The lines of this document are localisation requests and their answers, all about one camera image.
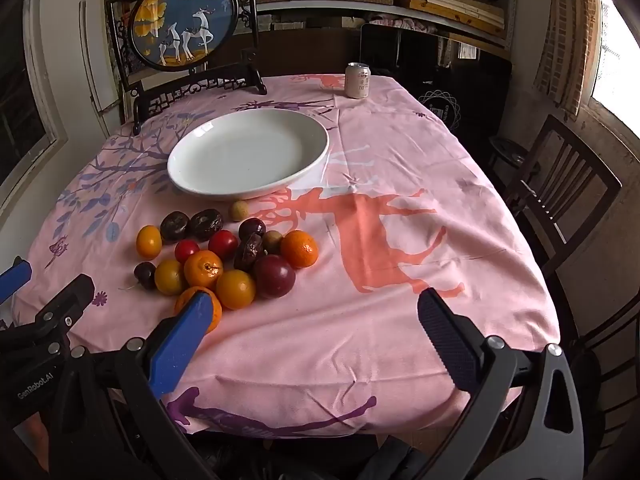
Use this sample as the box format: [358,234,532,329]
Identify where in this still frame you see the red cherry tomato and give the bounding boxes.
[174,239,201,263]
[208,229,239,261]

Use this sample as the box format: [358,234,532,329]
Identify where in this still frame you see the white drink can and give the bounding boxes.
[345,62,371,100]

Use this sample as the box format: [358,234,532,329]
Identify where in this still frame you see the pink printed tablecloth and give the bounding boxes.
[11,74,561,441]

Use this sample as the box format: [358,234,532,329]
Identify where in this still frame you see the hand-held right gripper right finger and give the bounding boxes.
[417,287,586,480]

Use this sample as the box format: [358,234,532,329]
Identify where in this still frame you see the white framed window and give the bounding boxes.
[0,0,68,216]

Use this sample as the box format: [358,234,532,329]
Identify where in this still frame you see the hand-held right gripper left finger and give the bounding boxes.
[47,291,216,480]

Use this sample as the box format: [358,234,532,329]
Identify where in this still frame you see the bright window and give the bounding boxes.
[590,0,640,116]

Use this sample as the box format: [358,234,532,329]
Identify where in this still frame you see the small dark cherry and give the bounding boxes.
[133,261,158,291]

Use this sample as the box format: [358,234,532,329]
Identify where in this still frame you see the dark wooden chair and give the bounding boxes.
[560,280,640,441]
[505,114,623,281]

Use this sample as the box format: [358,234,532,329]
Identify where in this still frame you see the yellow cherry tomato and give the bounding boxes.
[154,259,188,296]
[136,225,163,260]

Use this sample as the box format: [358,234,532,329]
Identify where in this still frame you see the wrinkled dark passion fruit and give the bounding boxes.
[188,208,224,242]
[160,211,191,241]
[233,234,265,273]

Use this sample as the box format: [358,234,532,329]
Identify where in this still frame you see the dark red plum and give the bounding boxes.
[238,217,267,241]

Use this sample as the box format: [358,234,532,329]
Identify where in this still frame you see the black flat panel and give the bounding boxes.
[360,22,513,136]

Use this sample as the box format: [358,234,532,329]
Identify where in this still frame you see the pink folded cloth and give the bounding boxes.
[370,16,441,33]

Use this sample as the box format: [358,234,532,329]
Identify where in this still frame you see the orange mandarin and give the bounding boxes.
[174,286,223,335]
[183,250,224,290]
[280,230,320,269]

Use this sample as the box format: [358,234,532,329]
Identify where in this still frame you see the orange cherry tomato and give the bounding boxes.
[215,269,257,311]

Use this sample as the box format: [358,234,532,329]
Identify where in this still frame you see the large purple plum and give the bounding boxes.
[251,254,296,298]

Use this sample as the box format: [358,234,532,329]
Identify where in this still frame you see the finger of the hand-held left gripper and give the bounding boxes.
[20,274,96,357]
[0,256,33,306]

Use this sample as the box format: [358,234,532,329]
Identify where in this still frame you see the bamboo blind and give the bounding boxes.
[532,0,603,116]

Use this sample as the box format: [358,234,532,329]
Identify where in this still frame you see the round deer painting table screen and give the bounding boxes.
[104,0,268,136]

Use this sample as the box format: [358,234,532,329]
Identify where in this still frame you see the white wall shelf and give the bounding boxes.
[112,0,516,53]

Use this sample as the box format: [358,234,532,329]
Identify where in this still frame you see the white oval plate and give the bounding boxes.
[167,109,330,201]

